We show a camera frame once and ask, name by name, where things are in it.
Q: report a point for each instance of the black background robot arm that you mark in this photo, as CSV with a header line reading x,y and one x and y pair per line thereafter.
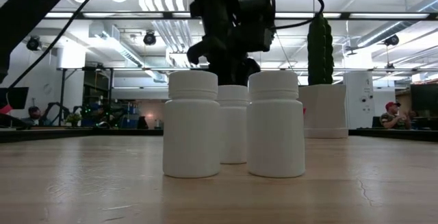
x,y
60,109

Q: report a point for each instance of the green cactus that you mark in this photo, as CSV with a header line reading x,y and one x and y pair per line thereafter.
x,y
320,52

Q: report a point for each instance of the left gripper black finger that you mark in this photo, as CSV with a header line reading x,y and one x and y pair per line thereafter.
x,y
232,75
205,46

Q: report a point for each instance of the black computer monitor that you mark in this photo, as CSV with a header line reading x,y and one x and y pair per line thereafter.
x,y
17,98
424,97

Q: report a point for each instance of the white faceted plant pot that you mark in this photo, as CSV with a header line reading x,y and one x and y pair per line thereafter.
x,y
325,114

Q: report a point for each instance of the small green potted plant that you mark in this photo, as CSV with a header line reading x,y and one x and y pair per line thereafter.
x,y
74,118

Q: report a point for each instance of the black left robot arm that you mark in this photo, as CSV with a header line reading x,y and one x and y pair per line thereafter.
x,y
34,5

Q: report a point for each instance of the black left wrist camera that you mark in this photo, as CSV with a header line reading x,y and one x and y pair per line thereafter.
x,y
256,18

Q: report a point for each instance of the black overhead light beam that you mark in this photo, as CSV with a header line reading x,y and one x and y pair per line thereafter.
x,y
167,15

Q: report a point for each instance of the black ceiling spotlight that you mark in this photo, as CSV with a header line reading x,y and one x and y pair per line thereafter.
x,y
391,40
33,43
149,38

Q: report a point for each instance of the white pill bottle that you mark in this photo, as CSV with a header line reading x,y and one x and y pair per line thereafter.
x,y
275,138
191,138
233,131

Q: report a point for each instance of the blue storage bins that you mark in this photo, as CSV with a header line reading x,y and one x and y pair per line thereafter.
x,y
129,119

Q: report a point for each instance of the red flat object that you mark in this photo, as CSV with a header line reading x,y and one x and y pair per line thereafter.
x,y
4,109

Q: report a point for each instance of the person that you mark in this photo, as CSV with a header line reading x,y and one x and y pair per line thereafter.
x,y
34,114
391,119

